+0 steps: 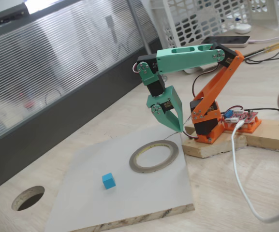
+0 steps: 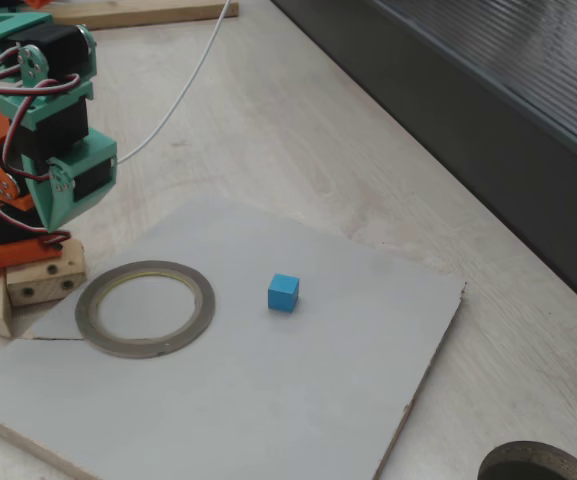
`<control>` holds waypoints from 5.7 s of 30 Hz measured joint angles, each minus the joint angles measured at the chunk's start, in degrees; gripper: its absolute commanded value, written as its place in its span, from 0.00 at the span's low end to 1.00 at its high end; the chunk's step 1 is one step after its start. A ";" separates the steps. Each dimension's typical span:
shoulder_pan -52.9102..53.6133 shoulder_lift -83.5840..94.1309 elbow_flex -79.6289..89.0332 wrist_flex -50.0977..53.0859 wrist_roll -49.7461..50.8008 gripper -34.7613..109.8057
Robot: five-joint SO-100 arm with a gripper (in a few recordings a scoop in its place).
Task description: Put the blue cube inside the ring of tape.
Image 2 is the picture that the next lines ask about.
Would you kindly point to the green gripper with servo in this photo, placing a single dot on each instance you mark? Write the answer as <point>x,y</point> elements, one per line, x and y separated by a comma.
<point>54,206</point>

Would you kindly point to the blue cube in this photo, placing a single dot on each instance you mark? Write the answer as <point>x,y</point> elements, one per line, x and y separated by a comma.
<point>282,297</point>

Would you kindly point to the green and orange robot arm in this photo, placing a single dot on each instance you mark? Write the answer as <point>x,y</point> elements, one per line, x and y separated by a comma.
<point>18,30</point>

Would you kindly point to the wooden block with screw holes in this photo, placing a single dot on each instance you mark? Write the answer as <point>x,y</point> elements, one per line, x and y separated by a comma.
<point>43,287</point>

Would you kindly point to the thin wooden board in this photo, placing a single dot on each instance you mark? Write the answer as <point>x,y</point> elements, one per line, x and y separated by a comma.
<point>168,12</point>

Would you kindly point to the white laminated chipboard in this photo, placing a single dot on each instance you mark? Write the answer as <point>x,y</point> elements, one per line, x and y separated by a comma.
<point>268,390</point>

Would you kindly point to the ribbed glass desk partition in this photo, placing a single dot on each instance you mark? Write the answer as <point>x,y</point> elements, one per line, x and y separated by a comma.
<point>468,125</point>

